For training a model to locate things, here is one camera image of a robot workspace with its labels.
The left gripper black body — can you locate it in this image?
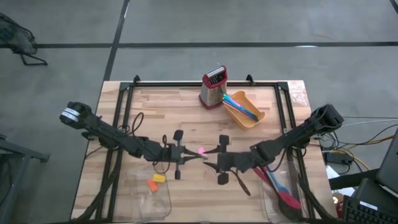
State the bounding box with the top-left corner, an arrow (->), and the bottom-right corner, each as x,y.
160,129 -> 188,180

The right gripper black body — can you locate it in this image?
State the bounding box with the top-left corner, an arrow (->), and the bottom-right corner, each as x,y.
216,134 -> 266,186

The orange mini spatula clear handle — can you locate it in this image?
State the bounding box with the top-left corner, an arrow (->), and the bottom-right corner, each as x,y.
146,179 -> 159,193

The yellow-orange plastic bin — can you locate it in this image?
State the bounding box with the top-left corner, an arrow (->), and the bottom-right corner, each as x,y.
223,90 -> 266,131

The iridescent rainbow cutlery piece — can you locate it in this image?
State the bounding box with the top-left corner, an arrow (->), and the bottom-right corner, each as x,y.
223,98 -> 259,122
222,100 -> 257,121
222,93 -> 259,119
224,96 -> 254,115

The blue silicone spoon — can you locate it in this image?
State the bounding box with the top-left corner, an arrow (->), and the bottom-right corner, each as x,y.
262,166 -> 290,194

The steel box grater red trim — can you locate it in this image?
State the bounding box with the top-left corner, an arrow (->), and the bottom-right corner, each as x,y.
198,65 -> 228,110

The red silicone spoon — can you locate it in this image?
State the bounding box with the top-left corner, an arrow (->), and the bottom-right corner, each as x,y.
252,166 -> 303,211

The clear plastic bin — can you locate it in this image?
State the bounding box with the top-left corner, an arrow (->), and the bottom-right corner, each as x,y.
123,157 -> 172,222
259,158 -> 310,222

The clear plastic bag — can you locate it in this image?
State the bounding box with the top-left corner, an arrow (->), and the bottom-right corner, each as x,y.
287,81 -> 309,107

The black power adapter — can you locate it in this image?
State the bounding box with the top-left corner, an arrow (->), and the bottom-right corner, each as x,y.
325,151 -> 354,166

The white paper sheet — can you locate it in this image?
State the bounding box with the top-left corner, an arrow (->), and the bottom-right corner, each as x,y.
326,173 -> 355,197

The black angled beam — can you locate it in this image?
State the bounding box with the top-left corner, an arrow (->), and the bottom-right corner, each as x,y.
328,167 -> 382,191

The black keyboard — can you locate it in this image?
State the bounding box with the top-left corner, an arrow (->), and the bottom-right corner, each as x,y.
343,195 -> 398,224

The black box white label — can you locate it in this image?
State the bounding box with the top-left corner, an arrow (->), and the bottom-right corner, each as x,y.
353,179 -> 398,212

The grey laptop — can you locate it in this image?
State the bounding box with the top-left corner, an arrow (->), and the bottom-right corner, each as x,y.
375,129 -> 398,195

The grey metal side table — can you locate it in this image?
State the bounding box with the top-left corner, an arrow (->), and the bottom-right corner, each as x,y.
0,136 -> 50,224

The black mesh chair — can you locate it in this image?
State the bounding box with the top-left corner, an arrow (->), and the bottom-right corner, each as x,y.
0,12 -> 49,67

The black aluminium table frame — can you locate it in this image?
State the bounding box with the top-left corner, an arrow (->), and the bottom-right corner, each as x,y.
95,74 -> 340,222

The white cable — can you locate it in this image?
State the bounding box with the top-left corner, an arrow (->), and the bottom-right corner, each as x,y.
341,119 -> 398,128

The yellow cable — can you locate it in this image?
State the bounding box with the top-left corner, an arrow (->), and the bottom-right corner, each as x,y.
323,135 -> 398,171

